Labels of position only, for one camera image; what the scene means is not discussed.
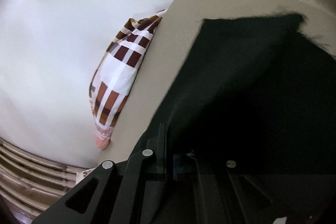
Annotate black pants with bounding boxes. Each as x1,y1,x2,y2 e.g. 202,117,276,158
126,13,336,224

